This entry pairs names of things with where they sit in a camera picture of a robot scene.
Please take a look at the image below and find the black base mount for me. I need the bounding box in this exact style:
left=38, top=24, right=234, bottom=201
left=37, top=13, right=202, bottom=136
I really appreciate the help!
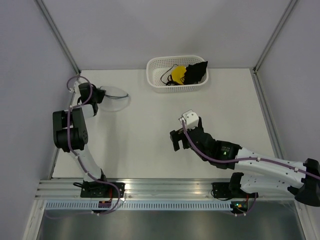
left=210, top=182, right=236, bottom=201
left=73, top=181, right=125, bottom=199

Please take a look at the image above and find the black lace bra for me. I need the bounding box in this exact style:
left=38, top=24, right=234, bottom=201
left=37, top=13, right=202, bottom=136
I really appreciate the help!
left=183, top=61, right=208, bottom=85

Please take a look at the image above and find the right aluminium frame post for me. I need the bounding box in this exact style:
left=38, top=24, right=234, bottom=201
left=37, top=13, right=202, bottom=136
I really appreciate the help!
left=252, top=0, right=300, bottom=74

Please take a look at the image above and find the left aluminium frame post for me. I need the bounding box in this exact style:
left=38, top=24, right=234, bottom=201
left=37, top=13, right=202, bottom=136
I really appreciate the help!
left=34, top=0, right=81, bottom=74

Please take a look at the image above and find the aluminium frame post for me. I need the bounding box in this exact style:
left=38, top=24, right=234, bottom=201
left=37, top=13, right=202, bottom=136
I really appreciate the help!
left=34, top=0, right=81, bottom=74
left=252, top=0, right=300, bottom=74

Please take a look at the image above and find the aluminium mounting rail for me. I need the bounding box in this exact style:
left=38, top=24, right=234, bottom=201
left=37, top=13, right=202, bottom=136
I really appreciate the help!
left=34, top=177, right=307, bottom=201

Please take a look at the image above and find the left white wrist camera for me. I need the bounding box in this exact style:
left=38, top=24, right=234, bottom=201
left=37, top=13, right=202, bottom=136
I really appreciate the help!
left=66, top=76, right=81, bottom=94

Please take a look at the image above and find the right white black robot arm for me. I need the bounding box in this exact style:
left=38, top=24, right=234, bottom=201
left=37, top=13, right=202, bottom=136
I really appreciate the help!
left=169, top=112, right=320, bottom=207

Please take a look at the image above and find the white perforated plastic basket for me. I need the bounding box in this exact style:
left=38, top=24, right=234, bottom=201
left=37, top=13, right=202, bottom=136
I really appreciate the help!
left=146, top=55, right=209, bottom=94

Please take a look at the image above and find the yellow bra black trim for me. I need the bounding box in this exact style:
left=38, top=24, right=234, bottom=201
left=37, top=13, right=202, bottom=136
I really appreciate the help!
left=160, top=64, right=186, bottom=86

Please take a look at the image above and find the white slotted cable duct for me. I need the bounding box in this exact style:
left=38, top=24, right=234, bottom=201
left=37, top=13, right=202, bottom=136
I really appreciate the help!
left=45, top=200, right=233, bottom=211

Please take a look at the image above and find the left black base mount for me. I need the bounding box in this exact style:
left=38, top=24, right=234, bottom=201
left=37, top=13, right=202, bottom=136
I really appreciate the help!
left=73, top=181, right=125, bottom=199

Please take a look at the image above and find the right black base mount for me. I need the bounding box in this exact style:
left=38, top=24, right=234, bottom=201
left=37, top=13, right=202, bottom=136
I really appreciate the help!
left=210, top=182, right=236, bottom=201

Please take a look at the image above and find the round white mesh laundry bag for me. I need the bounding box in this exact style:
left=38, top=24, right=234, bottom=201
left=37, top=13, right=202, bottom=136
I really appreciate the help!
left=98, top=85, right=131, bottom=112

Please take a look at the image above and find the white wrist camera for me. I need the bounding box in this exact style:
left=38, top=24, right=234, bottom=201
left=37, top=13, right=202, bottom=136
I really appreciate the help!
left=179, top=110, right=200, bottom=130
left=66, top=76, right=81, bottom=94

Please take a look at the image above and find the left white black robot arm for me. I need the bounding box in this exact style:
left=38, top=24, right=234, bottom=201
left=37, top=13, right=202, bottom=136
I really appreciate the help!
left=52, top=83, right=109, bottom=198

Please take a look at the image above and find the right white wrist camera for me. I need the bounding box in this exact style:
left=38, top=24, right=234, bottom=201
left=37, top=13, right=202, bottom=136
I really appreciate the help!
left=179, top=110, right=200, bottom=130

